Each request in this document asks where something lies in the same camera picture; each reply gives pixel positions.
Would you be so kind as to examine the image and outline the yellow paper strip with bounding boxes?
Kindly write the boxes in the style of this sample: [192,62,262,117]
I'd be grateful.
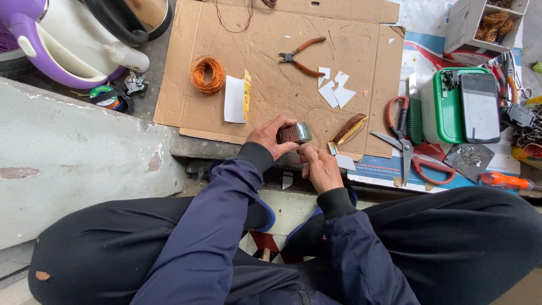
[242,69,252,123]

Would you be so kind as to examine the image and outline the white paper piece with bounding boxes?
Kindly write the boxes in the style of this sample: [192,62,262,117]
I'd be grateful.
[334,153,357,172]

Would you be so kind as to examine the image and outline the green and white box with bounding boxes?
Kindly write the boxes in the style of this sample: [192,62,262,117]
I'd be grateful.
[418,66,493,145]

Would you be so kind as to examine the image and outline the person's blue left shoe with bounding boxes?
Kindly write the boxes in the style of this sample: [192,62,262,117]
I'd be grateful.
[243,198,277,234]

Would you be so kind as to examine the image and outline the copper wire coil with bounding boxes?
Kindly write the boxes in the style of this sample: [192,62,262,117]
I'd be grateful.
[189,55,226,95]

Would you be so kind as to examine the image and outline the small metal bracket part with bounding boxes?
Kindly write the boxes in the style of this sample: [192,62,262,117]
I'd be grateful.
[124,70,149,95]

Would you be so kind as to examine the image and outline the black smartphone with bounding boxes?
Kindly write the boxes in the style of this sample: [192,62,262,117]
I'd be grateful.
[459,72,502,144]

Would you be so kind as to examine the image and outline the white cardboard box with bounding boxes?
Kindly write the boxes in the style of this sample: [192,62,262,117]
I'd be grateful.
[443,0,530,56]

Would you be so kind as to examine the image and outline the blue and white poster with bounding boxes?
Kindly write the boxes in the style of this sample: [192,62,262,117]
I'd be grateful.
[346,0,526,194]

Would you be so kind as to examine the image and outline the red handled scissors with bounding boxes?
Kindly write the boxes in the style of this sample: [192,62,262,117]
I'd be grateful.
[369,95,457,187]

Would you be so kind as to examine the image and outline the orange handled screwdriver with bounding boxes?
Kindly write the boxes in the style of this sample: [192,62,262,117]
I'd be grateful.
[480,171,536,191]

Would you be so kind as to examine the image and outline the brown cardboard sheet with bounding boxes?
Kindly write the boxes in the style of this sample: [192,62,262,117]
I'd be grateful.
[153,0,406,161]

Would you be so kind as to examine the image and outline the person's leg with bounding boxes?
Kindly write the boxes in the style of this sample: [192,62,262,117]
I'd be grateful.
[28,196,305,305]
[285,186,542,305]

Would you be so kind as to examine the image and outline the tangled copper wire scrap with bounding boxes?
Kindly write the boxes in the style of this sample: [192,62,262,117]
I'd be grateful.
[475,11,515,43]

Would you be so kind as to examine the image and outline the green solder wire reel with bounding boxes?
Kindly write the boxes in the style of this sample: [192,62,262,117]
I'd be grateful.
[88,84,120,111]

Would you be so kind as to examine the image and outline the person's left leg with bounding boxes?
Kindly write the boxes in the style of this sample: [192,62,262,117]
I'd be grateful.
[28,196,305,305]

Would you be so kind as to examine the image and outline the yellow plastic container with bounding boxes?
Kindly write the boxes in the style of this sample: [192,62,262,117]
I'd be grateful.
[511,143,542,171]

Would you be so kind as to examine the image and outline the copper wound motor stator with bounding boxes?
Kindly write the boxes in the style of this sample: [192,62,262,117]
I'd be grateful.
[276,121,313,145]

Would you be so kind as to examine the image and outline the orange handled cutting pliers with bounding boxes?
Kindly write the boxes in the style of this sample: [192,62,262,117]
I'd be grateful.
[278,36,327,78]

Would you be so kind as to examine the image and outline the grey metal plate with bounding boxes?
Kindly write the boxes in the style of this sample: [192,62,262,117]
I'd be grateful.
[443,143,495,183]

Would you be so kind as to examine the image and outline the white paper sheet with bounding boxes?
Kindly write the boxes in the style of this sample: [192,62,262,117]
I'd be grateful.
[223,75,246,124]

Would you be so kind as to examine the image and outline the person's right hand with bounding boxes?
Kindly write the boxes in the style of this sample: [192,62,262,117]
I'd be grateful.
[295,145,345,195]

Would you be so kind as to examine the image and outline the person's blue right shoe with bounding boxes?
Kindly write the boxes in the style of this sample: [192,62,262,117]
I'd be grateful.
[285,186,359,248]

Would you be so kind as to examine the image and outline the person's right leg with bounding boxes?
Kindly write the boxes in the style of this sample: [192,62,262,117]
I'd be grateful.
[285,186,542,305]

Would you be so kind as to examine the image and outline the white and purple rice cooker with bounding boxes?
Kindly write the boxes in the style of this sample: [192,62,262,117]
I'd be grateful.
[0,0,128,90]

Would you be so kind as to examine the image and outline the thin brown wire strand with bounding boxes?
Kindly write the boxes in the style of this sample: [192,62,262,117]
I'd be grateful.
[211,0,255,34]

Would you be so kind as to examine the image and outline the person's left hand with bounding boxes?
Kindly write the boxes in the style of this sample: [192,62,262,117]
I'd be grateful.
[246,115,300,161]

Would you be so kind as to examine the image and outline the red handled pliers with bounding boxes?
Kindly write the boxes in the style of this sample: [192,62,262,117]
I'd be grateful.
[486,51,520,107]

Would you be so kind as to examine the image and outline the person's blue shoe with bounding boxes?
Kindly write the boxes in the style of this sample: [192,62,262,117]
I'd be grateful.
[285,186,359,248]
[243,198,277,234]

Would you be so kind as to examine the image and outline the black plastic adapter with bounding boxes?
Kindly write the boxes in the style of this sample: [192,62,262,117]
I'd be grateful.
[499,103,536,130]

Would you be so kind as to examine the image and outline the copper winding with yellow tape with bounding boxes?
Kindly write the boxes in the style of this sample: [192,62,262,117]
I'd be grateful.
[331,113,369,146]

